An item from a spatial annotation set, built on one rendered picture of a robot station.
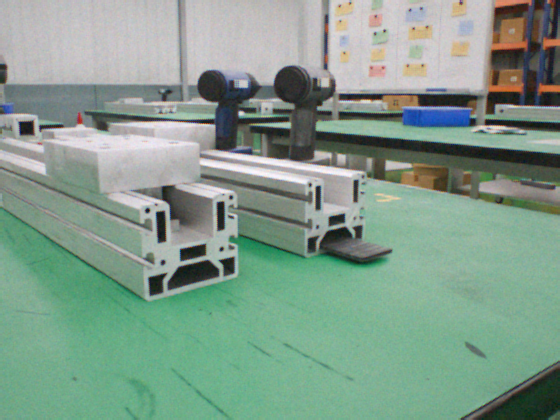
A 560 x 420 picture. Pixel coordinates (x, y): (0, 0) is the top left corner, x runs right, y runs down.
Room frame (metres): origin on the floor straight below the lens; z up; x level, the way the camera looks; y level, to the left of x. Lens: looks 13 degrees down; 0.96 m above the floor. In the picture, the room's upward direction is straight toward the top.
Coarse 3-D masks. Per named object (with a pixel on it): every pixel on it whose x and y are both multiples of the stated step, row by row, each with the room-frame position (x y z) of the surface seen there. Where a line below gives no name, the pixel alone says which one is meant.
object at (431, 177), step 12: (384, 96) 5.41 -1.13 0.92; (396, 96) 5.28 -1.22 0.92; (408, 96) 5.22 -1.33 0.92; (396, 108) 5.27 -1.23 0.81; (420, 168) 4.58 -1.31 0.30; (432, 168) 4.52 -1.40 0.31; (444, 168) 4.43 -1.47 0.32; (408, 180) 4.65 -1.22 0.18; (420, 180) 4.54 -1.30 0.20; (432, 180) 4.43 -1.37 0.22; (444, 180) 4.50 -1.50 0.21; (468, 180) 4.68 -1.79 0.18; (468, 192) 4.69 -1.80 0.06
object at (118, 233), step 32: (0, 160) 0.77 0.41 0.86; (32, 160) 0.72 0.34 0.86; (0, 192) 0.79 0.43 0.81; (32, 192) 0.65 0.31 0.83; (64, 192) 0.56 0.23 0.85; (128, 192) 0.48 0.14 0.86; (192, 192) 0.49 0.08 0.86; (224, 192) 0.48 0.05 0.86; (32, 224) 0.67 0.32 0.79; (64, 224) 0.57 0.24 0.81; (96, 224) 0.49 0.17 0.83; (128, 224) 0.46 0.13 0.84; (160, 224) 0.44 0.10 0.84; (192, 224) 0.49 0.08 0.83; (224, 224) 0.48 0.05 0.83; (96, 256) 0.50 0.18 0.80; (128, 256) 0.46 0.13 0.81; (160, 256) 0.43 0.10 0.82; (192, 256) 0.46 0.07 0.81; (224, 256) 0.47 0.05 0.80; (128, 288) 0.45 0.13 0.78; (160, 288) 0.44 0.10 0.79; (192, 288) 0.45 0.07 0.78
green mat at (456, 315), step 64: (384, 192) 0.93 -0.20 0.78; (0, 256) 0.55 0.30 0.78; (64, 256) 0.55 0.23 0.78; (256, 256) 0.55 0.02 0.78; (320, 256) 0.55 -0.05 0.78; (384, 256) 0.55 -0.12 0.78; (448, 256) 0.55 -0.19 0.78; (512, 256) 0.55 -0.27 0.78; (0, 320) 0.38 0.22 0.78; (64, 320) 0.38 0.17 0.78; (128, 320) 0.38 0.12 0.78; (192, 320) 0.38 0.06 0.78; (256, 320) 0.38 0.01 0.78; (320, 320) 0.38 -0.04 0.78; (384, 320) 0.38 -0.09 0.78; (448, 320) 0.38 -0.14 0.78; (512, 320) 0.38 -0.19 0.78; (0, 384) 0.29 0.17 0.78; (64, 384) 0.29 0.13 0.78; (128, 384) 0.29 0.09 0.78; (192, 384) 0.29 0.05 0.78; (256, 384) 0.29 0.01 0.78; (320, 384) 0.29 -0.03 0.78; (384, 384) 0.29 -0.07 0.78; (448, 384) 0.29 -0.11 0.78; (512, 384) 0.29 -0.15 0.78
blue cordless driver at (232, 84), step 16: (208, 80) 0.99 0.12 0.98; (224, 80) 0.99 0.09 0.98; (240, 80) 1.03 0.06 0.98; (256, 80) 1.09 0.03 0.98; (208, 96) 0.99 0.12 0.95; (224, 96) 0.99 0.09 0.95; (240, 96) 1.04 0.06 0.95; (224, 112) 1.01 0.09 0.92; (224, 128) 1.01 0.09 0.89; (224, 144) 1.01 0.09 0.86
